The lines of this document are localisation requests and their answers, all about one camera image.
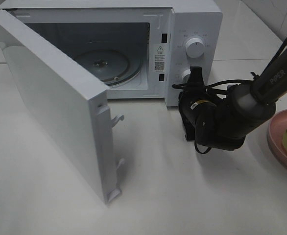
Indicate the glass microwave turntable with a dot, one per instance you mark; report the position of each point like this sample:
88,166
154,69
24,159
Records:
111,66

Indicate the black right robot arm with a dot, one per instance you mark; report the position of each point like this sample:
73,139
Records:
222,119

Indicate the white microwave oven body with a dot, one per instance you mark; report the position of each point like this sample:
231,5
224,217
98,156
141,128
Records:
155,30

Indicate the white lower timer knob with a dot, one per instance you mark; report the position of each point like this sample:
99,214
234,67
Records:
185,75

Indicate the white microwave door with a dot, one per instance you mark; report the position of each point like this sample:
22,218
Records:
68,102

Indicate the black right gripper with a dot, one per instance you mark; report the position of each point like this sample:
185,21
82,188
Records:
193,101

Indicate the pink round plate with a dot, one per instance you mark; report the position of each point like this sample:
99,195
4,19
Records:
275,131

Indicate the white upper power knob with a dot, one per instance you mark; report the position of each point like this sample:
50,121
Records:
194,47

